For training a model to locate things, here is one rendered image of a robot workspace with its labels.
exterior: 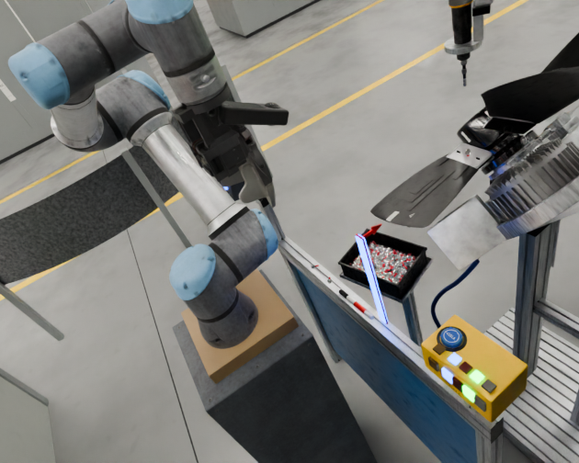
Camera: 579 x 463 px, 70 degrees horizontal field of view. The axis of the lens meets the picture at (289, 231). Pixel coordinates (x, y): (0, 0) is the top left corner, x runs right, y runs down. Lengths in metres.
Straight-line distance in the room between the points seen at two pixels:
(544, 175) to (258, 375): 0.78
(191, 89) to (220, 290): 0.49
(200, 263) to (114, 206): 1.72
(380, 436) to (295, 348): 1.01
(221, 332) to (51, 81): 0.64
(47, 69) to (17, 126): 6.40
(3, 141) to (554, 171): 6.75
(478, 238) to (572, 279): 1.27
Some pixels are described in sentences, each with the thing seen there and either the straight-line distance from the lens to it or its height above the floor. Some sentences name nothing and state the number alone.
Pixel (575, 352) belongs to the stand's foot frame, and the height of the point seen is 0.08.
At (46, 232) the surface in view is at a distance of 2.68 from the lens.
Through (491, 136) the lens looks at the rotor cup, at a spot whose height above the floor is 1.22.
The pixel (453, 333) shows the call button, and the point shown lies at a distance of 0.89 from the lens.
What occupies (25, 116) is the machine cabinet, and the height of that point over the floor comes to 0.41.
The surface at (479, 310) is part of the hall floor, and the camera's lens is 2.24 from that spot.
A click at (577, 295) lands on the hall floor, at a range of 2.34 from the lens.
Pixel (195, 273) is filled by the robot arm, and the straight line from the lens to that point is 0.91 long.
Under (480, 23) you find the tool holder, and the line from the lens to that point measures 0.95.
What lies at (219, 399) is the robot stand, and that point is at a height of 1.00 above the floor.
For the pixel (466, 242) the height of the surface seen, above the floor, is 0.99.
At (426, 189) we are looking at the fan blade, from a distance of 1.03.
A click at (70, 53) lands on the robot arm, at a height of 1.74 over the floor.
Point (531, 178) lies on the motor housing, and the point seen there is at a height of 1.17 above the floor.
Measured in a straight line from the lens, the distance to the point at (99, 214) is 2.62.
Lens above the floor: 1.83
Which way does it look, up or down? 40 degrees down
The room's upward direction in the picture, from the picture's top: 24 degrees counter-clockwise
